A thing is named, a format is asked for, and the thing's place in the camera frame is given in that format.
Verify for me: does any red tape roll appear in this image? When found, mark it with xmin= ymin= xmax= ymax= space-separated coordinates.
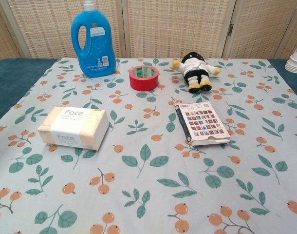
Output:
xmin=129 ymin=65 xmax=160 ymax=92

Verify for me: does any white Face tissue pack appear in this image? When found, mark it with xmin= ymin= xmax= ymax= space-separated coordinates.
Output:
xmin=37 ymin=106 xmax=110 ymax=151

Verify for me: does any woven folding screen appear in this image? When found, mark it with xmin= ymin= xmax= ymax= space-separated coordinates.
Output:
xmin=0 ymin=0 xmax=297 ymax=64

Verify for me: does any white card box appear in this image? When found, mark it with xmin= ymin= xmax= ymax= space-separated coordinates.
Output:
xmin=174 ymin=101 xmax=231 ymax=147

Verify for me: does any floral leaf and berry tablecloth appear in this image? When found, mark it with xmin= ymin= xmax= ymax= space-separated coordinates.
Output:
xmin=0 ymin=58 xmax=297 ymax=234

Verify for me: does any blue detergent pump bottle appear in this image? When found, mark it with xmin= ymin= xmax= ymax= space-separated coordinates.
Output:
xmin=71 ymin=0 xmax=116 ymax=78

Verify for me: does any black and white plush doll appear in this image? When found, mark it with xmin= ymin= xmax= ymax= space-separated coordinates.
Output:
xmin=169 ymin=51 xmax=222 ymax=94

